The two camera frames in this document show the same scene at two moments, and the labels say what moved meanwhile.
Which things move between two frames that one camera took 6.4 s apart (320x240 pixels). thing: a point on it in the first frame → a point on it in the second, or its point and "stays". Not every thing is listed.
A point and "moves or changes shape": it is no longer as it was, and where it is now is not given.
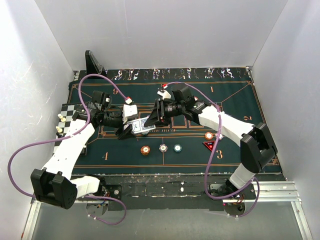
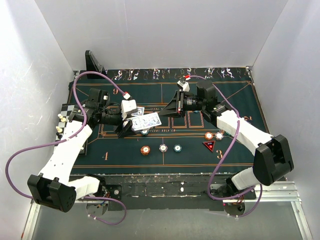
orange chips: x=208 y=135 stays
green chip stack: x=177 y=147 stays
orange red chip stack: x=145 y=150 stays
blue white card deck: x=138 y=126 moves or changes shape
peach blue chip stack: x=163 y=148 stays
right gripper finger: x=153 y=119 → x=175 y=108
